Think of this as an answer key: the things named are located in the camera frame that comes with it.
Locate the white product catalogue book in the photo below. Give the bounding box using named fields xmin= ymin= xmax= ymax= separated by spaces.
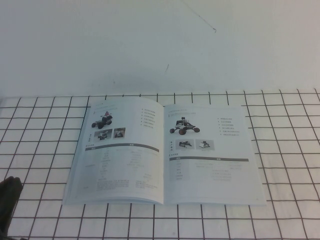
xmin=61 ymin=96 xmax=268 ymax=207

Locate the white black-grid tablecloth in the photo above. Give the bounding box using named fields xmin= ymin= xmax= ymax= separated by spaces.
xmin=0 ymin=88 xmax=320 ymax=240

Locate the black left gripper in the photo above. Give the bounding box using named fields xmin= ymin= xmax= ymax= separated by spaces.
xmin=0 ymin=175 xmax=24 ymax=240

